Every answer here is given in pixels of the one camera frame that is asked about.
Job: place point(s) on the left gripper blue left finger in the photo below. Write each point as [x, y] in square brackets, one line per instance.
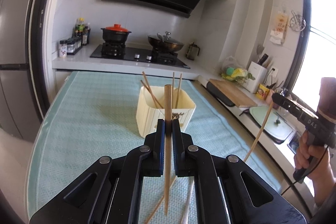
[144, 161]

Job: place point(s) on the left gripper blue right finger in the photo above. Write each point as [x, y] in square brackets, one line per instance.
[191, 160]

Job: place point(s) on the person right hand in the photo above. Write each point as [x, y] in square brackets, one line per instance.
[322, 177]

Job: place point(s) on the yellow printed cup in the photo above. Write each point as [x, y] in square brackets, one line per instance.
[262, 92]

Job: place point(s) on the wooden cutting board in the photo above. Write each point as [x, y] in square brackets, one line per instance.
[229, 93]

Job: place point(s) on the white knife block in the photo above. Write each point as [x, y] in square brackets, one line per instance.
[256, 74]

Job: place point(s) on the plastic bag with sponges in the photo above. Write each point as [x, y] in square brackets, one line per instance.
[234, 72]

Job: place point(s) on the black gas cooktop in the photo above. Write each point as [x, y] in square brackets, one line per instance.
[121, 52]

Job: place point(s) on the dark glass french press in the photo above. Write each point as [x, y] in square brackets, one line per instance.
[193, 51]

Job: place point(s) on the black wok glass lid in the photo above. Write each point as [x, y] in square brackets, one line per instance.
[164, 43]

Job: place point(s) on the black pot orange lid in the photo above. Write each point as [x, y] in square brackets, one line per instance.
[115, 34]

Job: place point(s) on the grey stainless refrigerator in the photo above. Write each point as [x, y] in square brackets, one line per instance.
[20, 116]

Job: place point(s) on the spice jar rack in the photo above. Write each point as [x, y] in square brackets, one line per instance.
[73, 45]

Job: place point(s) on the white spice shaker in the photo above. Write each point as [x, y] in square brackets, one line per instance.
[62, 48]

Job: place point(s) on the sauce bottles group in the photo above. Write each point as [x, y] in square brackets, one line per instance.
[82, 30]

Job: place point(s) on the wall calendar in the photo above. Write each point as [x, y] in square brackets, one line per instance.
[279, 28]

